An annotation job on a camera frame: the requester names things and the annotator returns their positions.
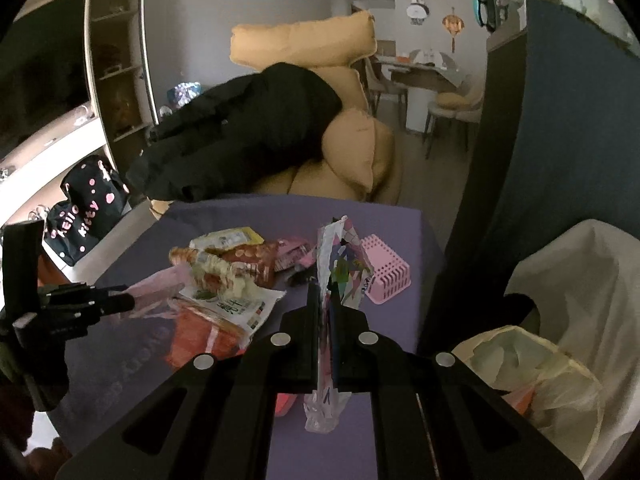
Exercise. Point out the orange hanging lantern ornament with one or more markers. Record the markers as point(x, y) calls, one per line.
point(453, 24)

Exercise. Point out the purple tablecloth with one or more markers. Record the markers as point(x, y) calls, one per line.
point(350, 210)

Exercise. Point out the iridescent shiny bag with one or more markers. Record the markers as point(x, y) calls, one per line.
point(184, 95)

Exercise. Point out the pink snack wrapper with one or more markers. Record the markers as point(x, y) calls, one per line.
point(292, 252)

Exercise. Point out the wooden shelf unit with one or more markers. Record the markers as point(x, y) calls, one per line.
point(120, 60)

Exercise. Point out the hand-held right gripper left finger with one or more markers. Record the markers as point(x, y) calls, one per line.
point(310, 345)

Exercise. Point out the yellow snack wrapper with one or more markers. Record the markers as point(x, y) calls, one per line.
point(227, 237)

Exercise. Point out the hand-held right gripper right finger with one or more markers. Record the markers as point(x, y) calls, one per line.
point(346, 350)

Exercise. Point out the dark blue curtain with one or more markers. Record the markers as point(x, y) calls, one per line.
point(560, 135)

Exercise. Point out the cream orange crumpled wrapper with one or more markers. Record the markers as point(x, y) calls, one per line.
point(210, 265)

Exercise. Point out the brown snack wrapper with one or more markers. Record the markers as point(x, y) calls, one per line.
point(255, 260)

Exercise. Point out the grey dining chair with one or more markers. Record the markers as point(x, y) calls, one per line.
point(382, 85)

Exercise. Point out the white curved counter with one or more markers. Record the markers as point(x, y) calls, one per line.
point(45, 160)

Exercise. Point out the white green milk pouch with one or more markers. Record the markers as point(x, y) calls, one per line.
point(240, 310)

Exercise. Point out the yellow sofa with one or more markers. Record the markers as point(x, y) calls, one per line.
point(355, 145)

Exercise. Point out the bin with white liner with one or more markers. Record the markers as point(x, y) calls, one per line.
point(575, 310)

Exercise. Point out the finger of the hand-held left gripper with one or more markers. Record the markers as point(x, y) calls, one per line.
point(100, 307)
point(75, 292)

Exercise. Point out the black bag with pink dots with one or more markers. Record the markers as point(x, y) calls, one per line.
point(85, 205)

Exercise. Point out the person's left forearm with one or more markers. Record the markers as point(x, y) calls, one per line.
point(20, 435)

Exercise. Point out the black jacket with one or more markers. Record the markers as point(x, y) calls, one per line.
point(240, 130)

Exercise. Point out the panda wall sticker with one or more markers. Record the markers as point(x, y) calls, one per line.
point(415, 10)

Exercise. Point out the pink plastic basket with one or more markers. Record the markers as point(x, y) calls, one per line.
point(387, 272)

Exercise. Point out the clear colourful printed wrapper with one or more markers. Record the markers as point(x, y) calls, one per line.
point(340, 255)

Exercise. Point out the orange red packet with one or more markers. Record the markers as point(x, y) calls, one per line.
point(200, 337)

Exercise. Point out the beige dining chair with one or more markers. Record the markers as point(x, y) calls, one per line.
point(450, 110)

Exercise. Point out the pink plastic bag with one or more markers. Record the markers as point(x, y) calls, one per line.
point(162, 287)

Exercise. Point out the dining table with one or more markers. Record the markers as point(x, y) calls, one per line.
point(425, 77)

